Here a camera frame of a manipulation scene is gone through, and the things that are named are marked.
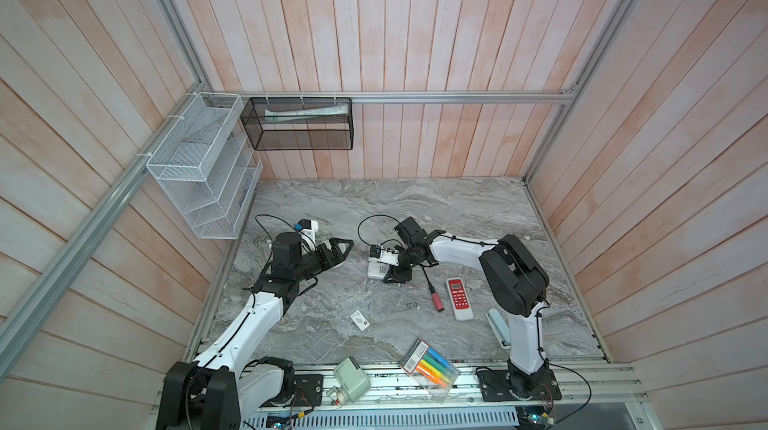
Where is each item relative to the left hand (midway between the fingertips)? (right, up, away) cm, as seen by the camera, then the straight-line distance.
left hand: (345, 253), depth 81 cm
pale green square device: (+3, -29, -11) cm, 31 cm away
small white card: (+4, -20, +3) cm, 20 cm away
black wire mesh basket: (-19, +43, +23) cm, 52 cm away
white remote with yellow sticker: (+9, -6, +11) cm, 16 cm away
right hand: (+12, -7, +15) cm, 20 cm away
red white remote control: (+33, -15, +7) cm, 37 cm away
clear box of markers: (+23, -29, -5) cm, 38 cm away
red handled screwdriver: (+27, -15, +7) cm, 32 cm away
